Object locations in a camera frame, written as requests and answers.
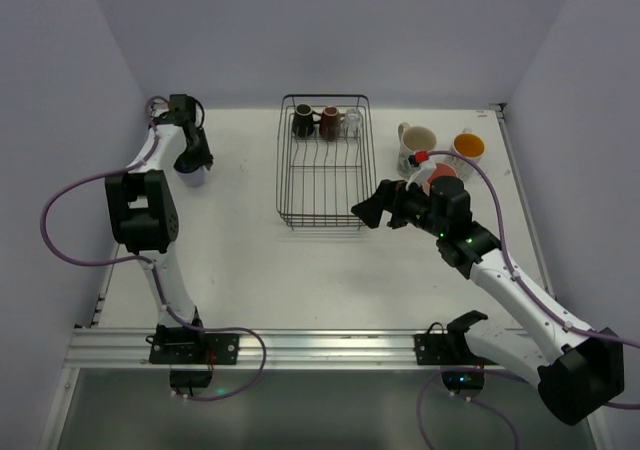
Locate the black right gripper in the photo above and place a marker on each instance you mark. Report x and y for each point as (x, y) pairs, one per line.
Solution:
(388, 203)

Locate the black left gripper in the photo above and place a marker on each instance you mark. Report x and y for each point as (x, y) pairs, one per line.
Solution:
(195, 155)

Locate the lavender plastic cup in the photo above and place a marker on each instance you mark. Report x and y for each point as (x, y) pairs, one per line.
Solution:
(194, 179)

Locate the pink plastic cup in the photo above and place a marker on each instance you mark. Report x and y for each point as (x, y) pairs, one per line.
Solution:
(442, 170)

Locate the cream patterned large mug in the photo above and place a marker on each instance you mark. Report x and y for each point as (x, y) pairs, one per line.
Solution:
(411, 139)

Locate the brown ceramic mug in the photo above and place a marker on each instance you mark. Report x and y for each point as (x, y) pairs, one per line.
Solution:
(330, 124)

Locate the white floral mug orange inside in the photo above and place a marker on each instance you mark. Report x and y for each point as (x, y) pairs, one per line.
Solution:
(466, 146)

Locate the black ceramic mug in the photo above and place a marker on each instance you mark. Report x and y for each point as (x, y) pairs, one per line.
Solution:
(304, 120)

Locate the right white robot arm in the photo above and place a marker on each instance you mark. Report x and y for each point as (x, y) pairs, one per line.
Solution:
(575, 369)

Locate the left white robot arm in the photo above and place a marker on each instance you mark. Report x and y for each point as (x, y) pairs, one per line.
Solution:
(143, 215)

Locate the clear glass cup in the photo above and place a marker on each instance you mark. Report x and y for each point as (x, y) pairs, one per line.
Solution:
(352, 123)

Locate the dark wire dish rack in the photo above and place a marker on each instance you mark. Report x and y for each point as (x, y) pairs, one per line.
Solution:
(317, 181)

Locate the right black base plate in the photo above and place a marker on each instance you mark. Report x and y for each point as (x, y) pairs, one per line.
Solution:
(439, 346)

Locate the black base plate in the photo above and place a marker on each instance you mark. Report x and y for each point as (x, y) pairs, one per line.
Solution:
(439, 346)
(182, 346)

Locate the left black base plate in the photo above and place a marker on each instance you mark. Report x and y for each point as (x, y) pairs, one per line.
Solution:
(182, 346)

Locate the aluminium mounting rail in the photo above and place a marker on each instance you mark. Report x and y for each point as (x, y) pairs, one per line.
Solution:
(111, 348)

